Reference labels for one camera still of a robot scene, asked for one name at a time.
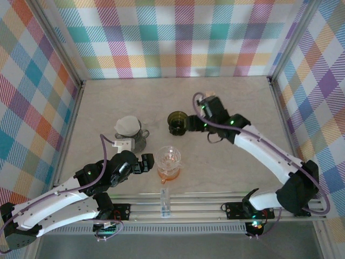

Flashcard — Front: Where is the thin black cable loop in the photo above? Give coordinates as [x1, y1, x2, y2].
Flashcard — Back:
[206, 131, 226, 144]

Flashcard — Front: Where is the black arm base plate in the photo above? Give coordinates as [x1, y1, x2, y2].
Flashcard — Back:
[224, 201, 275, 220]
[112, 203, 132, 221]

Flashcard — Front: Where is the small controller board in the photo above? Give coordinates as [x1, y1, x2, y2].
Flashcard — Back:
[93, 221, 119, 236]
[246, 220, 265, 238]

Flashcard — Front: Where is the orange transparent cup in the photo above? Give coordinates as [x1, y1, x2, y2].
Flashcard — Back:
[157, 166, 184, 185]

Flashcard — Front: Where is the thin purple cable loop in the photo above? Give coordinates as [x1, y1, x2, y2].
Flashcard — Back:
[93, 219, 125, 243]
[249, 207, 283, 240]

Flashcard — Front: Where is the green plastic coffee dripper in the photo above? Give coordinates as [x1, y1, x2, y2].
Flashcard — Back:
[167, 110, 189, 137]

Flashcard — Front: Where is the aluminium frame post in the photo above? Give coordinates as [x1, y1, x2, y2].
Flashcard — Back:
[266, 0, 322, 81]
[29, 0, 86, 85]

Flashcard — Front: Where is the grey plastic coffee dripper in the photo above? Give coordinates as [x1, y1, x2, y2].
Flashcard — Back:
[114, 126, 150, 153]

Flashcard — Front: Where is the white paper coffee filter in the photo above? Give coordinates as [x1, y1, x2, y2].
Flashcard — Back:
[115, 115, 142, 137]

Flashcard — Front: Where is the aluminium side rail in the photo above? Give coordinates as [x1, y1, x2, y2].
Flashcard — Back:
[51, 79, 87, 191]
[268, 78, 329, 220]

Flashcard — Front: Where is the grey slotted cable duct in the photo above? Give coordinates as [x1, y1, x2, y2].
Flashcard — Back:
[48, 224, 249, 236]

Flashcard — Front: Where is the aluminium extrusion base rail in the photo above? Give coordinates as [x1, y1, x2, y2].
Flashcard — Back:
[52, 192, 328, 222]

